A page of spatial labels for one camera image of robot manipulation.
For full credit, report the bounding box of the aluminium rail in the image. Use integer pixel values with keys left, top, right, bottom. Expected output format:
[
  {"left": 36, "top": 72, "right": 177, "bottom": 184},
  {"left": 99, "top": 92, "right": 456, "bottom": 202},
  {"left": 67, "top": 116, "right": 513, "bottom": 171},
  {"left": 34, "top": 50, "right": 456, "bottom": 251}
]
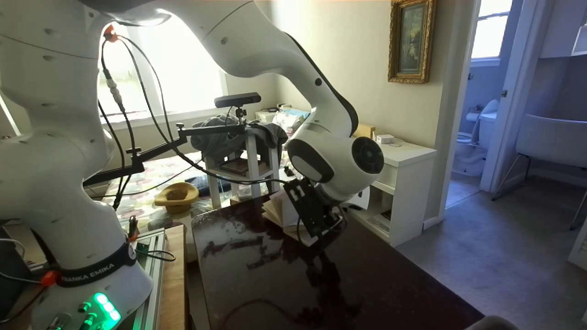
[{"left": 130, "top": 228, "right": 166, "bottom": 330}]

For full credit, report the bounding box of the white stool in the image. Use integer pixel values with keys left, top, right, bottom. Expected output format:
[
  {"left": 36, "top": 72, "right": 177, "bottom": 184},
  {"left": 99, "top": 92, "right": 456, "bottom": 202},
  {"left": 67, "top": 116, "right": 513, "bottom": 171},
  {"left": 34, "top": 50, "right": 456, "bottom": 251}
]
[{"left": 203, "top": 130, "right": 289, "bottom": 211}]

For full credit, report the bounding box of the wooden headboard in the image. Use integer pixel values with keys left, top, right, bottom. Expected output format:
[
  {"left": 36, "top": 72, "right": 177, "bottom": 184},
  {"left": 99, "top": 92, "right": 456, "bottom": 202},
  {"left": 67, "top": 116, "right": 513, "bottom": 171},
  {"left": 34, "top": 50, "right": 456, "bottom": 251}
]
[{"left": 354, "top": 123, "right": 377, "bottom": 143}]

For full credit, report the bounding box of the thick black cable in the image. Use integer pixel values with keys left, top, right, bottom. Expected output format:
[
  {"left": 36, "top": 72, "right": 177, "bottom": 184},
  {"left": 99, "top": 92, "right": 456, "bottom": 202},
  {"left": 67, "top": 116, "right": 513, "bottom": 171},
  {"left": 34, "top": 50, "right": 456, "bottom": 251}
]
[{"left": 99, "top": 61, "right": 139, "bottom": 211}]

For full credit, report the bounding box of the blue cloth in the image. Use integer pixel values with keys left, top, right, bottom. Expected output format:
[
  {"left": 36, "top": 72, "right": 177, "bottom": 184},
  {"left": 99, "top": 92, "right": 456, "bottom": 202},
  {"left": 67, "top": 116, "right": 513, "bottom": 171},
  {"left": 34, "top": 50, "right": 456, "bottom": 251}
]
[{"left": 185, "top": 174, "right": 234, "bottom": 198}]

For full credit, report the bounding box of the thin black cable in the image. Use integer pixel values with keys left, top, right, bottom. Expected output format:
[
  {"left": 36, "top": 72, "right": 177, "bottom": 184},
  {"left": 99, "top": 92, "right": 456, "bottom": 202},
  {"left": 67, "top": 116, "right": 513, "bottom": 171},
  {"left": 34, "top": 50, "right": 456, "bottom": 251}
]
[{"left": 99, "top": 24, "right": 289, "bottom": 187}]

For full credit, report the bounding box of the wooden board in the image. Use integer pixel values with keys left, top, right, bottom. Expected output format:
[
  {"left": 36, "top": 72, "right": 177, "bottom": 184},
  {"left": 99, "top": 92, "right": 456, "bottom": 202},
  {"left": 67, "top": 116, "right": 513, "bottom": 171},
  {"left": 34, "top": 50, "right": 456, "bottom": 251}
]
[{"left": 159, "top": 224, "right": 187, "bottom": 330}]

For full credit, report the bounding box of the gold framed picture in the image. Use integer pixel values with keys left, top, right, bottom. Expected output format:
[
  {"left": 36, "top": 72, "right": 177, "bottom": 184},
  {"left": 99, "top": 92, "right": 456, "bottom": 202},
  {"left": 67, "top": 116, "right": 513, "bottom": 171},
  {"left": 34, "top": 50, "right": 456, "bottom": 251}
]
[{"left": 387, "top": 0, "right": 436, "bottom": 86}]

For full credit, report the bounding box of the white door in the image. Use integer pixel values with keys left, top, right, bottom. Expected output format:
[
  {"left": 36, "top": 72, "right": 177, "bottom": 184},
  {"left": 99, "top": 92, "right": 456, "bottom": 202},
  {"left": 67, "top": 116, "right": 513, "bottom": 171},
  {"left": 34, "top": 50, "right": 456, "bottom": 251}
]
[{"left": 476, "top": 0, "right": 555, "bottom": 195}]

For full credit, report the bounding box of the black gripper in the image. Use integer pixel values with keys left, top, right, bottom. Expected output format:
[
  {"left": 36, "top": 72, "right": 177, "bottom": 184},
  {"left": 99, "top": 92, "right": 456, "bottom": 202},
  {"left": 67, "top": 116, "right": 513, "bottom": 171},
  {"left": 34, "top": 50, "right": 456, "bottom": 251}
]
[{"left": 282, "top": 178, "right": 348, "bottom": 248}]

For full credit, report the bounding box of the gray rounded object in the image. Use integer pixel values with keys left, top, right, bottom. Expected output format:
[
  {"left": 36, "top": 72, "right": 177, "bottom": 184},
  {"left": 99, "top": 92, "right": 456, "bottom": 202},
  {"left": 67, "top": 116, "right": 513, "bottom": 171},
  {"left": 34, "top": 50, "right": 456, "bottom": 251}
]
[{"left": 465, "top": 316, "right": 520, "bottom": 330}]

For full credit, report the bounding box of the white bassinet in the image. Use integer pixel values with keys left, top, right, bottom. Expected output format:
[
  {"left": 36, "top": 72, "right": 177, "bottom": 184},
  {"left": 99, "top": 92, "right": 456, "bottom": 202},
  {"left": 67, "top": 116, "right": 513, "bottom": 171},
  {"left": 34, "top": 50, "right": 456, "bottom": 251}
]
[{"left": 491, "top": 112, "right": 587, "bottom": 231}]

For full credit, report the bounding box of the yellow bowl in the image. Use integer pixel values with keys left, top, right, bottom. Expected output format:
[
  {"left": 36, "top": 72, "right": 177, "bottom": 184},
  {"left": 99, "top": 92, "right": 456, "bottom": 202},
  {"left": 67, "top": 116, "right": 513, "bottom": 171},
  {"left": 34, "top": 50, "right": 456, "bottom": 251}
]
[{"left": 152, "top": 182, "right": 201, "bottom": 217}]

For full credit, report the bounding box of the white toilet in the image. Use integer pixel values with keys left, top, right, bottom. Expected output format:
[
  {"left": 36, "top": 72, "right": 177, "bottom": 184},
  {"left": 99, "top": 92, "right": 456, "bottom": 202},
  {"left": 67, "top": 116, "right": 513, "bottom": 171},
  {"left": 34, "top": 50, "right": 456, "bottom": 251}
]
[{"left": 454, "top": 97, "right": 500, "bottom": 180}]

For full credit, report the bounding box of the black camera on mount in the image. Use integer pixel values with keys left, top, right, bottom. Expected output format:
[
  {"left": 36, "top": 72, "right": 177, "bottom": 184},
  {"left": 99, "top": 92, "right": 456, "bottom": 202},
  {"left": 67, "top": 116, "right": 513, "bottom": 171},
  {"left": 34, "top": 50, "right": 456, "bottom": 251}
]
[{"left": 212, "top": 90, "right": 264, "bottom": 121}]

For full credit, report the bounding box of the white nightstand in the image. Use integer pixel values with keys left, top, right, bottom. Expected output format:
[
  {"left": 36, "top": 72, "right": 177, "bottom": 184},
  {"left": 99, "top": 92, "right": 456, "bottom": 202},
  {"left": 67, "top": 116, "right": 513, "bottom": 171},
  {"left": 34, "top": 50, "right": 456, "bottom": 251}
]
[{"left": 350, "top": 138, "right": 438, "bottom": 250}]

